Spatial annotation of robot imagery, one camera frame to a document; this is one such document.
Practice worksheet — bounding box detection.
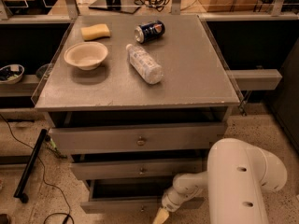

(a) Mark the yellow sponge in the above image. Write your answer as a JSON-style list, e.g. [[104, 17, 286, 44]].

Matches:
[[80, 23, 110, 41]]

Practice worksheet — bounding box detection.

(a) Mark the white bowl with items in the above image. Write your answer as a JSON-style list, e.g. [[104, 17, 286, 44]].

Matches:
[[0, 64, 24, 84]]

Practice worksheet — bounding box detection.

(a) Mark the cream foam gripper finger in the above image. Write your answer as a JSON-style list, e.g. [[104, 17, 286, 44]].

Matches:
[[152, 208, 169, 224]]

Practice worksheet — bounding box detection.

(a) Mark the grey bottom drawer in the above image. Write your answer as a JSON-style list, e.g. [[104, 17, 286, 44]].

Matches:
[[79, 178, 206, 215]]

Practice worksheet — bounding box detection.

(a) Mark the black monitor stand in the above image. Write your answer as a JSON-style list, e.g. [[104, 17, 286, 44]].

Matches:
[[89, 0, 140, 14]]

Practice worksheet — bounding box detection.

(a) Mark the grey top drawer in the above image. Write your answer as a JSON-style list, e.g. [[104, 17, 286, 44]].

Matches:
[[50, 122, 227, 154]]

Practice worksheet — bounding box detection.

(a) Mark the grey metal beam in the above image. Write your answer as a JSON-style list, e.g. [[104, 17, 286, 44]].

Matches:
[[227, 69, 282, 91]]

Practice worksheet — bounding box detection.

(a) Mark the clear plastic water bottle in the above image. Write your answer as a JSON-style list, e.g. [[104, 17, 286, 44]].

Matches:
[[126, 44, 164, 85]]

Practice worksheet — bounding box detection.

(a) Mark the blue pepsi can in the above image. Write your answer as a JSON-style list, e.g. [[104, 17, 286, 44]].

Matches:
[[135, 21, 165, 44]]

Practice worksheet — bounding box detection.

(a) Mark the black bar on floor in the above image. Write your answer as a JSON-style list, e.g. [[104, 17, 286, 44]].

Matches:
[[14, 129, 47, 203]]

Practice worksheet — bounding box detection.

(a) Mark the grey drawer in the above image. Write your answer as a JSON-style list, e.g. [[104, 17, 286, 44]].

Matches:
[[70, 158, 202, 180], [50, 122, 227, 154], [79, 178, 206, 215]]

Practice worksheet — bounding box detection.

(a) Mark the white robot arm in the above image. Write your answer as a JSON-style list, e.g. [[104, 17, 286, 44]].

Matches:
[[152, 138, 287, 224]]

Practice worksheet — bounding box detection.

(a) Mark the black floor cable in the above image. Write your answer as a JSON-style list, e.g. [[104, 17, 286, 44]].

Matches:
[[0, 114, 75, 224]]

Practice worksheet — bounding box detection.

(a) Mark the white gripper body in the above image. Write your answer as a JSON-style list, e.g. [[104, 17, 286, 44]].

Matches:
[[162, 186, 203, 212]]

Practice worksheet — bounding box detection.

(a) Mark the grey middle drawer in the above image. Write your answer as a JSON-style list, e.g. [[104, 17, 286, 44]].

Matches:
[[70, 158, 202, 180]]

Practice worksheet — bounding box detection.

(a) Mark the grey drawer cabinet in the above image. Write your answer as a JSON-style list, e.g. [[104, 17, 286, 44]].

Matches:
[[34, 14, 241, 201]]

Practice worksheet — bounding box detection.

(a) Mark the beige paper bowl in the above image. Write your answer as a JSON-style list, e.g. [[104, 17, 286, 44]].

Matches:
[[64, 42, 108, 70]]

